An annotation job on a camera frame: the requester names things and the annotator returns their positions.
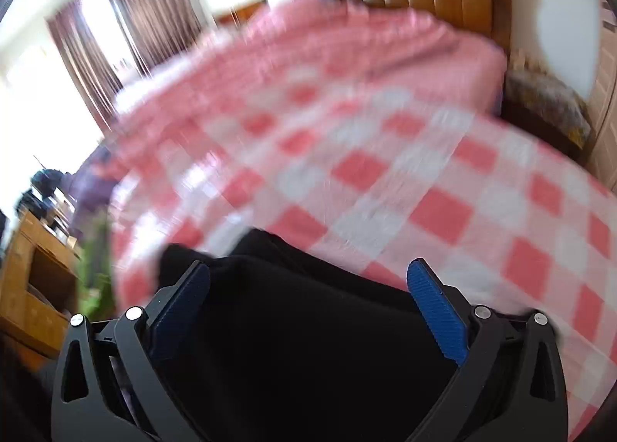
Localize black pants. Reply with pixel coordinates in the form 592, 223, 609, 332
159, 230, 457, 441

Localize green patterned bag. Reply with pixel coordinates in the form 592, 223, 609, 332
76, 211, 116, 321

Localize wooden side shelf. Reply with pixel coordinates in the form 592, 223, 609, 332
0, 168, 84, 370

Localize purple cloth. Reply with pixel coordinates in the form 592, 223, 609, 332
68, 142, 121, 240

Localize pink checkered bed sheet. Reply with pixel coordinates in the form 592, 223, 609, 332
112, 84, 616, 436

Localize patterned covered nightstand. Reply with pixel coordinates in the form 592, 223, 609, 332
501, 50, 595, 161

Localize white wardrobe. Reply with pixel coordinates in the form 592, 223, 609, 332
586, 0, 616, 192

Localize maroon curtain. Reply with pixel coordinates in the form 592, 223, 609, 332
46, 0, 207, 134

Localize far wooden nightstand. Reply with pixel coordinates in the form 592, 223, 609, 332
213, 0, 268, 27

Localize pink quilted comforter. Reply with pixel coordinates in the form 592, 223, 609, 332
115, 0, 507, 134

